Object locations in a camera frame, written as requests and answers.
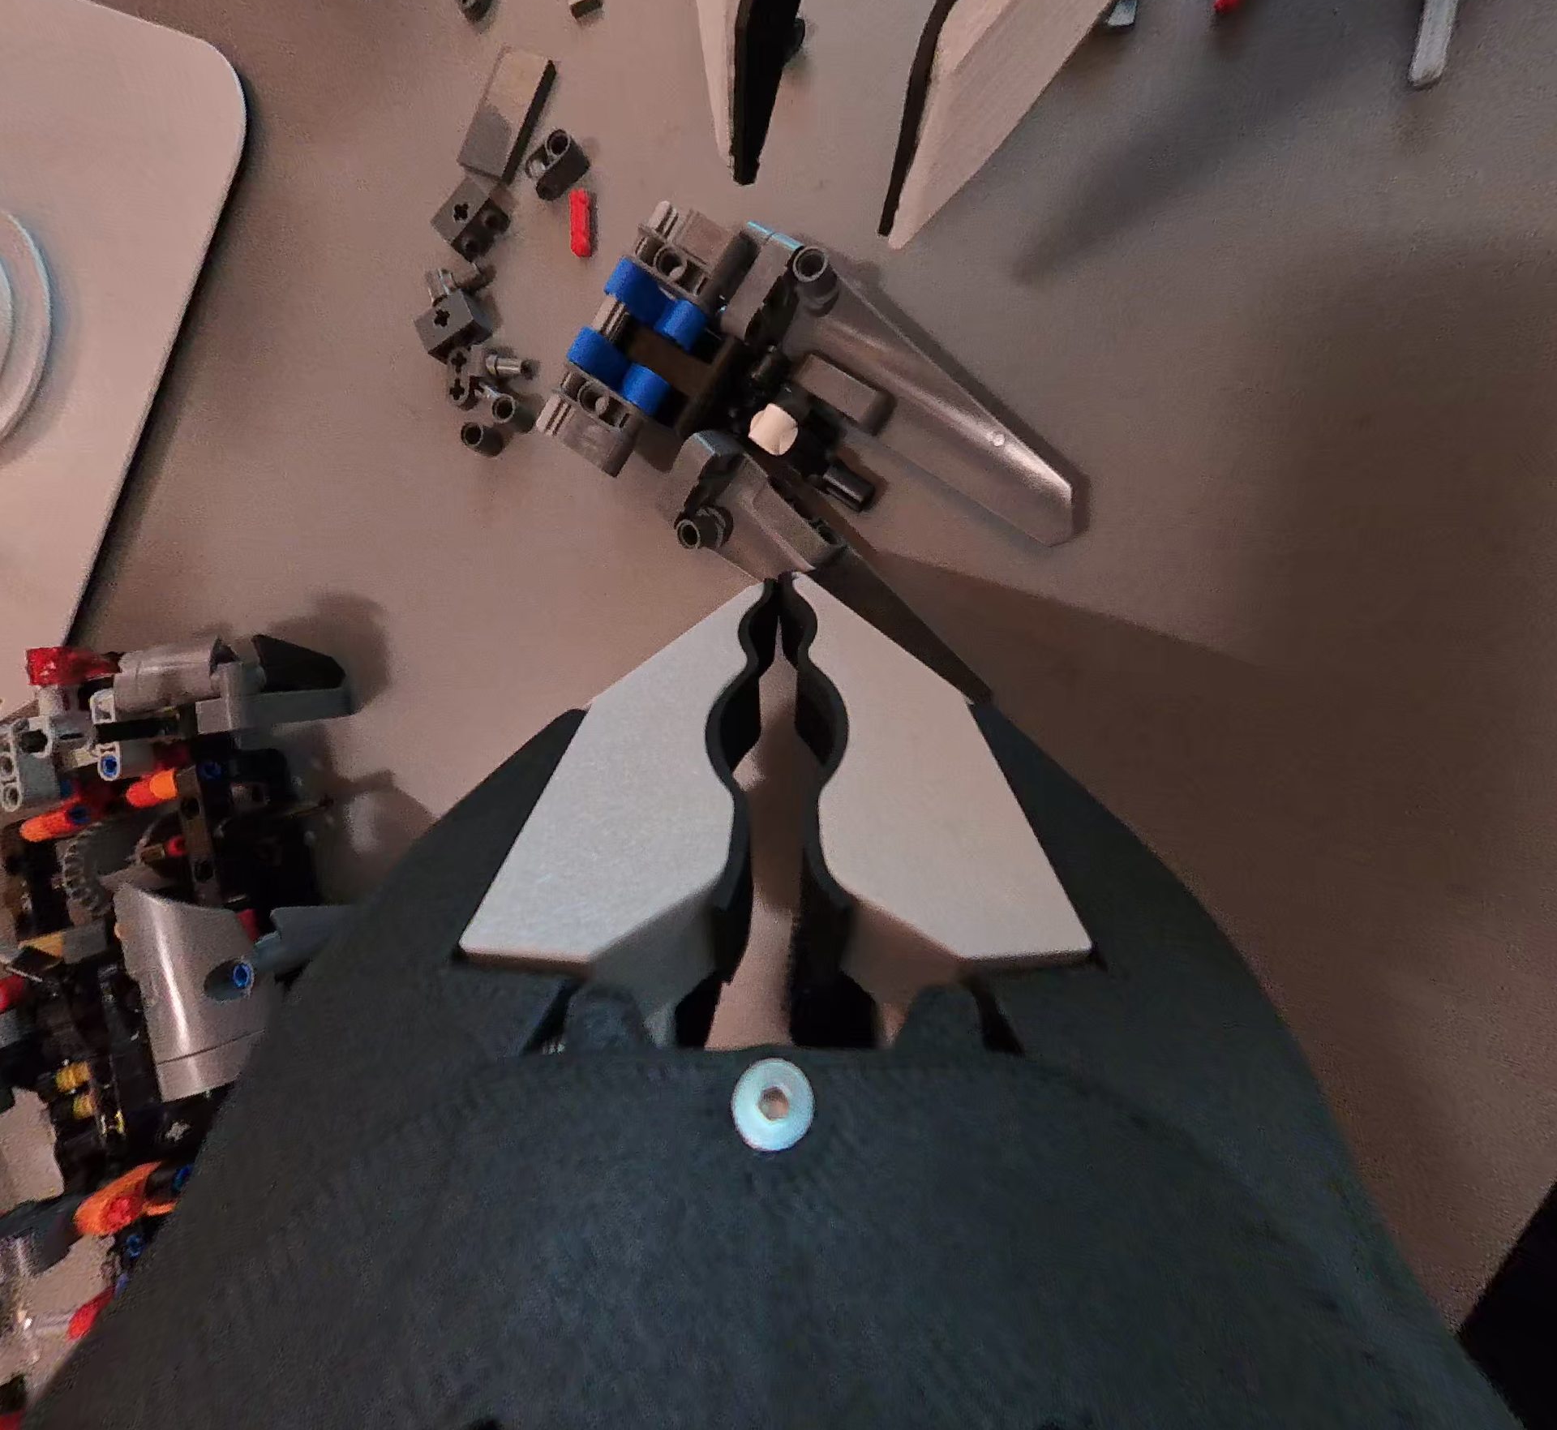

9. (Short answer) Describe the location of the white metal stand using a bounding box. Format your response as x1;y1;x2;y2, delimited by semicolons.
0;0;250;668

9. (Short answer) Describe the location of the grey lego pin connector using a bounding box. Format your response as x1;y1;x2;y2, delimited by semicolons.
525;130;592;198

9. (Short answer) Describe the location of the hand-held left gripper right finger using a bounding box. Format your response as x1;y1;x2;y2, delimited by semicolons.
782;573;1094;1023

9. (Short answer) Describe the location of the grey blue lego wing assembly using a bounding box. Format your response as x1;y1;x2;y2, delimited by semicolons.
536;198;1090;716

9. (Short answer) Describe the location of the large black grey lego model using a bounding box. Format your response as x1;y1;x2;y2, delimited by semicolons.
0;632;359;1379

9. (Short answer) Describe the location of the dark grey flat lego tile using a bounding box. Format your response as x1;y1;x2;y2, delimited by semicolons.
454;45;560;184

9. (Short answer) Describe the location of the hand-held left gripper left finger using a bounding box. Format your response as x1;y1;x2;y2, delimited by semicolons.
458;577;778;1025

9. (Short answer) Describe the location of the cluster of dark grey pieces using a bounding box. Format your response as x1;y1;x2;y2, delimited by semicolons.
412;172;540;461

